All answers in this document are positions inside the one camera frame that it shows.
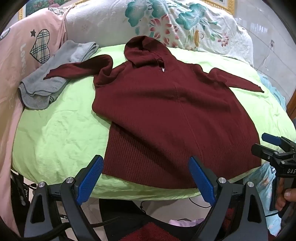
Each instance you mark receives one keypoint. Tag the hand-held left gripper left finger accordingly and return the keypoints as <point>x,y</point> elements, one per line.
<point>90,178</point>

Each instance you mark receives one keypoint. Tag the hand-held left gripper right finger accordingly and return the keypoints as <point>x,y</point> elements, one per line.
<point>201,179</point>

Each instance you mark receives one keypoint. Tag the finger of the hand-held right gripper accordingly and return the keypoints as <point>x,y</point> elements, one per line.
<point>262,151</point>
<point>271,139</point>

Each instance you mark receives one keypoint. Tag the maroon hooded knit sweater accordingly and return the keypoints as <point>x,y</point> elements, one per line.
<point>171,111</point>

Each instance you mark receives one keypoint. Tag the person's right hand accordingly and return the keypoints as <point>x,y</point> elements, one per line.
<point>290,195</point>

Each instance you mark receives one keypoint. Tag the lilac cloth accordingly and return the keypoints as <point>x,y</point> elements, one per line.
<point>185,223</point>

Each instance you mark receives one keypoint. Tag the light green bed sheet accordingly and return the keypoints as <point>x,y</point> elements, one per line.
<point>62,136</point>

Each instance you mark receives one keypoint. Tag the maroon fleece cloth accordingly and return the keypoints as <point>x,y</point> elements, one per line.
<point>150,233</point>

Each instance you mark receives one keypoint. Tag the grey towel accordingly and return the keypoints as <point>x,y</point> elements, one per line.
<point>46,88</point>

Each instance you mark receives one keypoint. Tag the pink quilt with plaid heart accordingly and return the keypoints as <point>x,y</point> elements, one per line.
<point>16,58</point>

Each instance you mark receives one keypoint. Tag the white floral quilt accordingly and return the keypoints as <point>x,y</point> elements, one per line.
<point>185,25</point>

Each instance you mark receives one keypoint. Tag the gold framed landscape painting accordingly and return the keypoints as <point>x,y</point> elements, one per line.
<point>34,7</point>

